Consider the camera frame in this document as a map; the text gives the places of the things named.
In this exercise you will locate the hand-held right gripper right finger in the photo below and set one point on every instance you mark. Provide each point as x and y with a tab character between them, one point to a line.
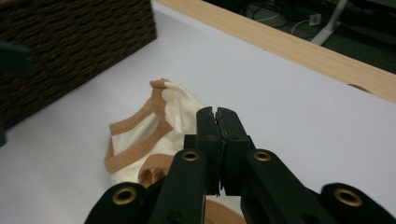
233	133

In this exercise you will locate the cream baby bodysuit brown trim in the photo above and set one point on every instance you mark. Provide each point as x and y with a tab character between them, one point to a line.
183	109

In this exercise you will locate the white-legged desk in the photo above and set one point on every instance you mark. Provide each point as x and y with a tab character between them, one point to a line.
330	28

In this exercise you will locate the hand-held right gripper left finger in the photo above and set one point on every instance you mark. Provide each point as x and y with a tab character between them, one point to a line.
208	137

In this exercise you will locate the white power adapter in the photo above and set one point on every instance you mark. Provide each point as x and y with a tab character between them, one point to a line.
315	19

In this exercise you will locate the light wooden table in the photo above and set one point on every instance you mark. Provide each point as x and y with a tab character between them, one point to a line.
311	56

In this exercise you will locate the brown wicker basket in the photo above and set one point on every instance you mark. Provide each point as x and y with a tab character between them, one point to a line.
68	46

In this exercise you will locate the pale lavender table mat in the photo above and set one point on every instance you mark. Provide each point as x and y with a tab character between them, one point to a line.
280	109

